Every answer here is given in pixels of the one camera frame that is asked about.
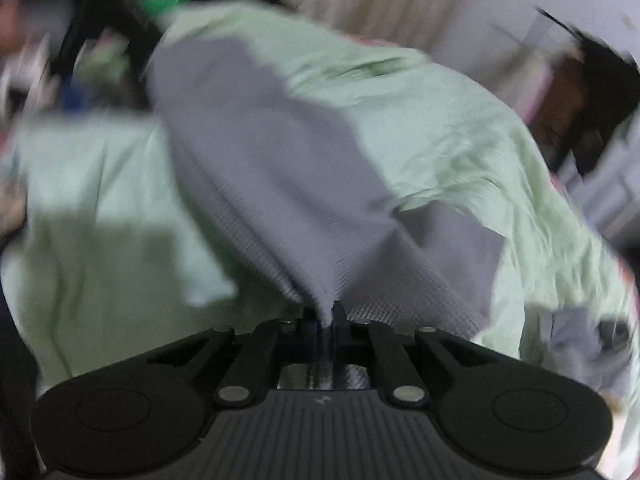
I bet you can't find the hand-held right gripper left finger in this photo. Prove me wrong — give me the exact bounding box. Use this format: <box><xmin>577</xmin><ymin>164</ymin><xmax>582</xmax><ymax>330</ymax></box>
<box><xmin>147</xmin><ymin>306</ymin><xmax>321</xmax><ymax>407</ymax></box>

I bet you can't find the light green bed sheet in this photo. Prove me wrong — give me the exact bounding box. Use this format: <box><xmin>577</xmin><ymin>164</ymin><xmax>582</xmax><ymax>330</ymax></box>
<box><xmin>0</xmin><ymin>0</ymin><xmax>636</xmax><ymax>471</ymax></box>

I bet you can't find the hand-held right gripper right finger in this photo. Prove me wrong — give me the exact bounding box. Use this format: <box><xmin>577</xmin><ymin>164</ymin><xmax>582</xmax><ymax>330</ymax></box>
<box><xmin>330</xmin><ymin>300</ymin><xmax>493</xmax><ymax>408</ymax></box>

